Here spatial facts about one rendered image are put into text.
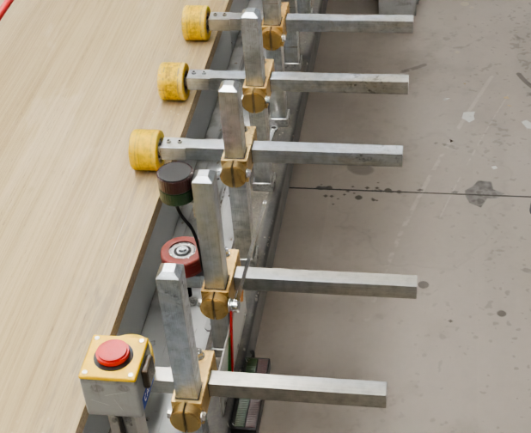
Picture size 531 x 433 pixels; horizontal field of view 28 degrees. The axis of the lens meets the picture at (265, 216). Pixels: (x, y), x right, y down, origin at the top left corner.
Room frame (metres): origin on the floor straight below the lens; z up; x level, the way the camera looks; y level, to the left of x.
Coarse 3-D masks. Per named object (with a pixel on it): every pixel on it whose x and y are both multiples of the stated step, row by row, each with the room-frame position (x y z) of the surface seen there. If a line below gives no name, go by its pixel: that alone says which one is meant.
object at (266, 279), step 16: (240, 272) 1.44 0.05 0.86; (256, 272) 1.43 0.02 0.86; (272, 272) 1.43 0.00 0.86; (288, 272) 1.42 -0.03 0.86; (304, 272) 1.42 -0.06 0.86; (320, 272) 1.42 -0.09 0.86; (336, 272) 1.41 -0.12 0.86; (352, 272) 1.41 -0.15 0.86; (256, 288) 1.42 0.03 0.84; (272, 288) 1.41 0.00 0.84; (288, 288) 1.41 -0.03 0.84; (304, 288) 1.40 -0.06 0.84; (320, 288) 1.39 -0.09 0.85; (336, 288) 1.39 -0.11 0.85; (352, 288) 1.38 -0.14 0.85; (368, 288) 1.38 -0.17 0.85; (384, 288) 1.37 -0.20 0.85; (400, 288) 1.37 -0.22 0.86; (416, 288) 1.36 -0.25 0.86
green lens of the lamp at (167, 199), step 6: (162, 192) 1.40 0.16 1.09; (186, 192) 1.39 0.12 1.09; (162, 198) 1.40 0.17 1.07; (168, 198) 1.39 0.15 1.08; (174, 198) 1.38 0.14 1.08; (180, 198) 1.38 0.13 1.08; (186, 198) 1.39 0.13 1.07; (192, 198) 1.40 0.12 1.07; (168, 204) 1.39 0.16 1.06; (174, 204) 1.38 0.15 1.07; (180, 204) 1.38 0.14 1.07
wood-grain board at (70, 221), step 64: (0, 0) 2.49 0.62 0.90; (64, 0) 2.46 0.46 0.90; (128, 0) 2.43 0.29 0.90; (192, 0) 2.40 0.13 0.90; (0, 64) 2.17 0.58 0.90; (64, 64) 2.15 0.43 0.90; (128, 64) 2.12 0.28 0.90; (192, 64) 2.10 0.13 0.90; (0, 128) 1.91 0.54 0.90; (64, 128) 1.89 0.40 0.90; (128, 128) 1.87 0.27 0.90; (0, 192) 1.68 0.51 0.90; (64, 192) 1.66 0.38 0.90; (128, 192) 1.65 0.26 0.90; (0, 256) 1.49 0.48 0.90; (64, 256) 1.47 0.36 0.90; (128, 256) 1.46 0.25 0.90; (0, 320) 1.32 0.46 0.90; (64, 320) 1.31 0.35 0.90; (0, 384) 1.18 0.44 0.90; (64, 384) 1.16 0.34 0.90
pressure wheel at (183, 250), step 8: (176, 240) 1.49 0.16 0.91; (184, 240) 1.48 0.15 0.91; (192, 240) 1.48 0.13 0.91; (168, 248) 1.46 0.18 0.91; (176, 248) 1.47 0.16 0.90; (184, 248) 1.45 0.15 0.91; (192, 248) 1.46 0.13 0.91; (168, 256) 1.44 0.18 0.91; (176, 256) 1.44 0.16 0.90; (184, 256) 1.44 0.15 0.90; (192, 256) 1.44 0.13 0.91; (184, 264) 1.42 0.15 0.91; (192, 264) 1.42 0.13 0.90; (192, 272) 1.42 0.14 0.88
